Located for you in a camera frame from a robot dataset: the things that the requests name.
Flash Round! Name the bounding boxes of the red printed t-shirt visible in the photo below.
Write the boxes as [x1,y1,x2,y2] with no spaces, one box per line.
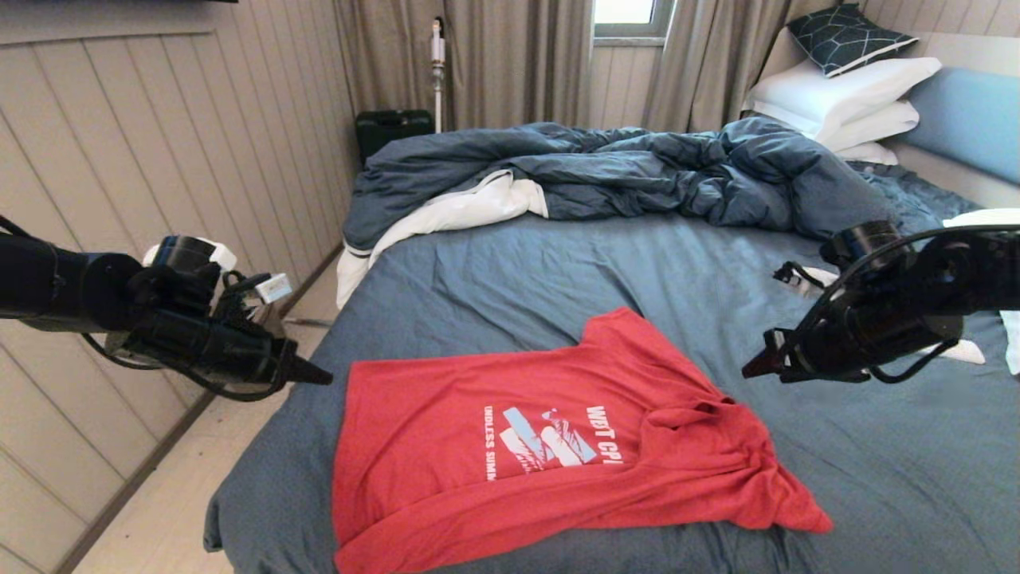
[331,307,834,574]

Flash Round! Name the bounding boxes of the long white remote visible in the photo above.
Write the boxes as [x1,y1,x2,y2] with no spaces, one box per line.
[916,339,987,365]

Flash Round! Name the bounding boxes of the white pillow at bed edge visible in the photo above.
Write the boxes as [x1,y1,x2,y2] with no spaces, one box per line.
[943,209,1020,375]

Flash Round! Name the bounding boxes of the flat white pillow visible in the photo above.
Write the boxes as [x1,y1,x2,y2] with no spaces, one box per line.
[833,143,897,167]

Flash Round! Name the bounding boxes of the medium white pillow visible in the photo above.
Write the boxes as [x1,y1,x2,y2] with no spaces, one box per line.
[813,101,919,154]

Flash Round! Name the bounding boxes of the blue headboard cushion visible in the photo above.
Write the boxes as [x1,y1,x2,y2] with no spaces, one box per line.
[900,69,1020,188]

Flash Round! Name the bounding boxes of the dark blue duvet white lining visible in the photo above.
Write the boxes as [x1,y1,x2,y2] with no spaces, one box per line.
[336,118,903,310]

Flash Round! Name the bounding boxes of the large white pillow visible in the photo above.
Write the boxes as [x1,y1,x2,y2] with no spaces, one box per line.
[741,58,941,141]

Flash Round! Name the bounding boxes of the black hard case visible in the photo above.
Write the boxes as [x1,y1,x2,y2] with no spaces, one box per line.
[355,110,435,168]

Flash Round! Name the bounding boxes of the dark geometric patterned cushion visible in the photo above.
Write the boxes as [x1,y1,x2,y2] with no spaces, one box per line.
[785,5,917,79]

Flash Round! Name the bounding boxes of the beige headboard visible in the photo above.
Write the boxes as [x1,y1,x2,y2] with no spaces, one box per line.
[753,29,1020,210]

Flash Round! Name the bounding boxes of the narrow beige curtain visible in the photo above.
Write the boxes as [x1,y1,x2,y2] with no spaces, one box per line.
[641,0,842,135]

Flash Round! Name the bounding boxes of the white stick vacuum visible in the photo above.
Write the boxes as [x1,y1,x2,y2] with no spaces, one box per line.
[430,18,445,135]

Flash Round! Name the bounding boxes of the wide beige curtain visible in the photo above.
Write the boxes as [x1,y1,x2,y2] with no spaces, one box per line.
[333,0,594,133]

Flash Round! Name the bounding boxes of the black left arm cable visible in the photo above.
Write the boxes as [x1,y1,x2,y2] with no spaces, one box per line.
[0,215,288,402]

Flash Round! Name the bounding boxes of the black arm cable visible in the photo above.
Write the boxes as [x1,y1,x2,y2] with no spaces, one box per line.
[0,215,288,402]
[769,223,1020,385]

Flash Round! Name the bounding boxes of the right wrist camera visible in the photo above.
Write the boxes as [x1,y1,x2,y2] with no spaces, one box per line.
[771,221,909,297]

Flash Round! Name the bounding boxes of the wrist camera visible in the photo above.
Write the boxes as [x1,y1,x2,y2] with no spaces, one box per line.
[143,235,238,280]
[771,221,909,297]

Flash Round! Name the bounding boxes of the silver camera cable plug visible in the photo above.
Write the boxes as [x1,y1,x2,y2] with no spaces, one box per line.
[253,273,294,305]

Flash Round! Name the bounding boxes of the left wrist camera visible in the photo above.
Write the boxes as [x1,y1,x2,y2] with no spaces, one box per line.
[143,235,238,280]

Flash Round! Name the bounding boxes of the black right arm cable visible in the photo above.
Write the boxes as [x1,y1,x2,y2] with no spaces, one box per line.
[769,223,1020,385]

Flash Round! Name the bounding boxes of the window with grey frame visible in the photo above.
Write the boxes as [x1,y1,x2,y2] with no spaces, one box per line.
[592,0,674,47]

